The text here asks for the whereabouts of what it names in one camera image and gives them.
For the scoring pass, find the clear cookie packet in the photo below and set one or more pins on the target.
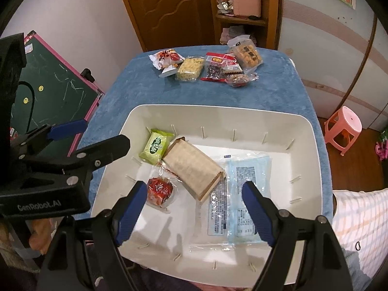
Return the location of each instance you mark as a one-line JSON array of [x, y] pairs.
[[247, 56]]

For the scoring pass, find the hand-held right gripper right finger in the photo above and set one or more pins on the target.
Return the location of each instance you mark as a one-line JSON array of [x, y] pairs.
[[257, 215]]

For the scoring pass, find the pink plastic stool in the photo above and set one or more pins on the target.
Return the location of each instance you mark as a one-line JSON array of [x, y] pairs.
[[345, 119]]

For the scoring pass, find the red round snack packet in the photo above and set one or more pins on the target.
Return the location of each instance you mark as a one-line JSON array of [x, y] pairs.
[[159, 191]]

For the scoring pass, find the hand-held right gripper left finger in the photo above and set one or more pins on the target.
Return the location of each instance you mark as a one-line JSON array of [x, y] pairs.
[[133, 209]]

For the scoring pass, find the clear packet white label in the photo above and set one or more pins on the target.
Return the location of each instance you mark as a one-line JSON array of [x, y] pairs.
[[218, 209]]

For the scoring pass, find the pile of wrappers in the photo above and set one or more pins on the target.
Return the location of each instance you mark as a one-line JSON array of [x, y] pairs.
[[224, 4]]

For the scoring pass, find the pink green toy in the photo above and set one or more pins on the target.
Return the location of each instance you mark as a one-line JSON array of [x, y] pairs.
[[382, 150]]

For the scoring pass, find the green chalkboard pink frame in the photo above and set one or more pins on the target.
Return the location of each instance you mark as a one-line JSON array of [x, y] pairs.
[[60, 78]]

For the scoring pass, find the white plastic bin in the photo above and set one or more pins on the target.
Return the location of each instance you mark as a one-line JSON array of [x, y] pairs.
[[242, 118]]

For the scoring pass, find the black clamp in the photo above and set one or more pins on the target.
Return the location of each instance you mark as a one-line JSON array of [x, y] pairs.
[[87, 75]]

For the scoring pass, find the red white small packet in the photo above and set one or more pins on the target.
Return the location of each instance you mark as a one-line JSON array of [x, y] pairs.
[[232, 65]]

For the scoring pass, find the folded pink clothes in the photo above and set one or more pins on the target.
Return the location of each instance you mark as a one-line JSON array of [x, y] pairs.
[[232, 33]]

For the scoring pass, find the blue tablecloth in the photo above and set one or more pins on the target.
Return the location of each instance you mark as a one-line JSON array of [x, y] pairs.
[[212, 94]]

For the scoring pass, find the person's checked clothing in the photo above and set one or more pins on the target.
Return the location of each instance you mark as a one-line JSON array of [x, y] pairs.
[[363, 218]]

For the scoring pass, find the yellow puffed snack packet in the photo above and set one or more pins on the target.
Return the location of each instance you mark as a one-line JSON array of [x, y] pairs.
[[190, 68]]

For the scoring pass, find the green snack packet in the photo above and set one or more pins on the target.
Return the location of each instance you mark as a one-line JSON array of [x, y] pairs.
[[154, 147]]

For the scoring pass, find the red topped dark snack packet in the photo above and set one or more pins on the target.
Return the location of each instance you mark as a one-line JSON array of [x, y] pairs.
[[213, 72]]

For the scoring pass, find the wooden shelf unit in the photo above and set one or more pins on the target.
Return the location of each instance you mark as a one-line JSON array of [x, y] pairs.
[[271, 12]]

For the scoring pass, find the brown nut snack packet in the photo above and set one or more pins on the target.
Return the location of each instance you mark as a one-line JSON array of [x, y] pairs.
[[239, 79]]

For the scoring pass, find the blue flat clear packet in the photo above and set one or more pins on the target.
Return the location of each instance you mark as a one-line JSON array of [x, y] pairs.
[[242, 169]]

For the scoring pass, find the person's left hand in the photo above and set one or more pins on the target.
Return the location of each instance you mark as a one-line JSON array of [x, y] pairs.
[[39, 233]]

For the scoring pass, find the beige paper snack packet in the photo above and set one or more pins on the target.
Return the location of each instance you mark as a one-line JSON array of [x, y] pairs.
[[191, 166]]

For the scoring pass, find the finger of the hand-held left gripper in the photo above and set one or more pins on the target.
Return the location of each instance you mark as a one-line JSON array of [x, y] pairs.
[[100, 151], [68, 128]]

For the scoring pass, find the red white pastry packet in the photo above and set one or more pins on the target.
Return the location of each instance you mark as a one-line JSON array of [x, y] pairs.
[[165, 58]]

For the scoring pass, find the pale striped wardrobe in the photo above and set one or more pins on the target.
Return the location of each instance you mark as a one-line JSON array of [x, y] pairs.
[[318, 36]]

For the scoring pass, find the wooden door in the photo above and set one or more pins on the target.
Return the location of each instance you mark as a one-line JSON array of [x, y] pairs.
[[169, 15]]

